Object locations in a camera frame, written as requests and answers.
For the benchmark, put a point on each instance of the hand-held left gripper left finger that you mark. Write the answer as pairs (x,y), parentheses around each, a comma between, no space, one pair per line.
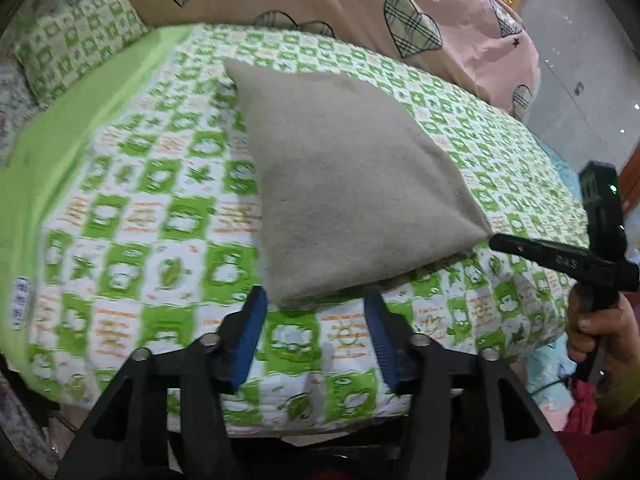
(247,340)

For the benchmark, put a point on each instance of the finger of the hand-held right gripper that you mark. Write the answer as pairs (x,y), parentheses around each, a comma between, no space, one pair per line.
(520,247)

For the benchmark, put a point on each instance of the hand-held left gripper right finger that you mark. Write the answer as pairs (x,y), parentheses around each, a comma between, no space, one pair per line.
(382,345)

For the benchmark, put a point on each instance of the beige knitted sweater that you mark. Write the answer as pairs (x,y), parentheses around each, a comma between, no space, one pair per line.
(350,185)

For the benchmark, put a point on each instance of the person's right forearm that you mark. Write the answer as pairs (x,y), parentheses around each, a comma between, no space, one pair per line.
(620,395)

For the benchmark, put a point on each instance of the person's right hand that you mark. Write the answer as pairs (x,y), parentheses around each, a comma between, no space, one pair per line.
(620,335)

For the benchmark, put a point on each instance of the light blue cloth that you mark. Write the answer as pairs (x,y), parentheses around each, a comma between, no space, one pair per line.
(547,375)

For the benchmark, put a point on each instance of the green patterned bedsheet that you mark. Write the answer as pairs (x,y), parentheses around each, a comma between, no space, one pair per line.
(150,210)

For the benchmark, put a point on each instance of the red cloth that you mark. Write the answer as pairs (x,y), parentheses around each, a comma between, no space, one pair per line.
(585,410)

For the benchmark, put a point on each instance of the white sheet label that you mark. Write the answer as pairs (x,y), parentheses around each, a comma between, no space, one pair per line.
(21,302)

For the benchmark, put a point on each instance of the green patterned pillow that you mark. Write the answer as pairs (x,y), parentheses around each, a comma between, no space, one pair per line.
(80,35)

